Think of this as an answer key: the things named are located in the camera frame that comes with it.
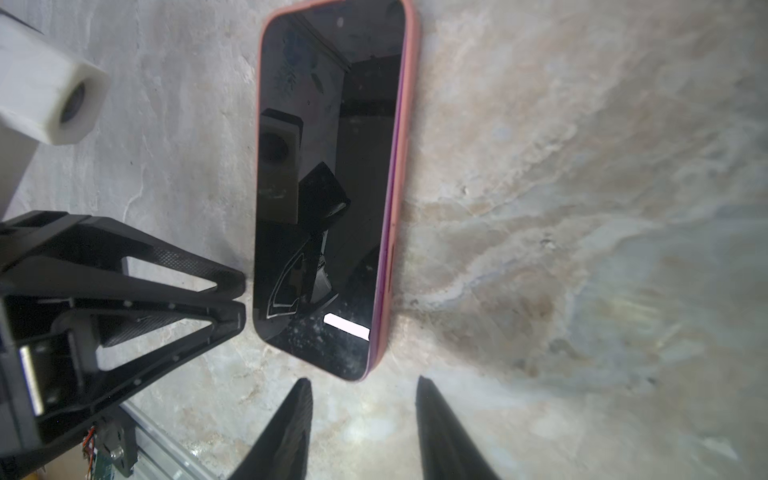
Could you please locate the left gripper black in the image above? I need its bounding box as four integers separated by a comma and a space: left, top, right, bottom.
1, 211, 246, 479

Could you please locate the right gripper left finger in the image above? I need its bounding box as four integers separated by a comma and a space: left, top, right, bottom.
230, 378, 313, 480

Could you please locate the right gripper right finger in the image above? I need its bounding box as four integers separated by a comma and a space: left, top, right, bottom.
415, 376, 499, 480

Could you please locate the black smartphone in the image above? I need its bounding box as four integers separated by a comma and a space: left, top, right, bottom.
251, 0, 408, 379

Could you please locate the pink phone case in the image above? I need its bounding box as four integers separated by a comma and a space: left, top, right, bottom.
250, 0, 420, 383

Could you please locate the aluminium rail frame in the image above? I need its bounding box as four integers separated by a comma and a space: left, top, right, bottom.
121, 401, 217, 480

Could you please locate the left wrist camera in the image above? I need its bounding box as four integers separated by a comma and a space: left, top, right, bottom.
1, 10, 110, 212

